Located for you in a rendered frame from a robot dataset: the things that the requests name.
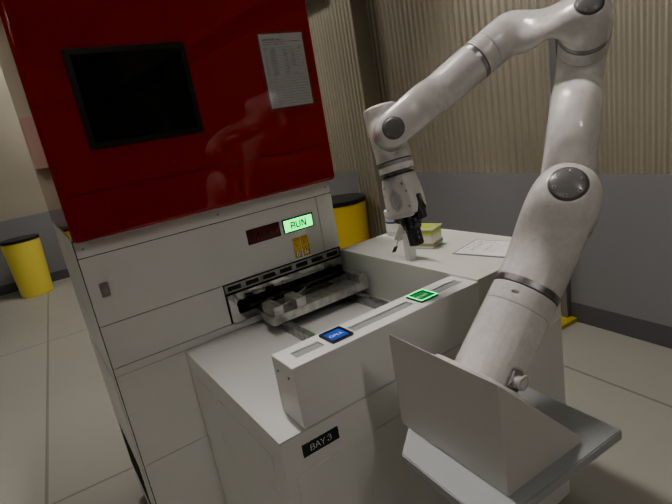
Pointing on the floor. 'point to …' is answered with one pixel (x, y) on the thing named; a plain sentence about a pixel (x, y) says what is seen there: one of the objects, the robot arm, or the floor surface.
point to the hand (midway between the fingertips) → (415, 236)
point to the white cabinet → (341, 445)
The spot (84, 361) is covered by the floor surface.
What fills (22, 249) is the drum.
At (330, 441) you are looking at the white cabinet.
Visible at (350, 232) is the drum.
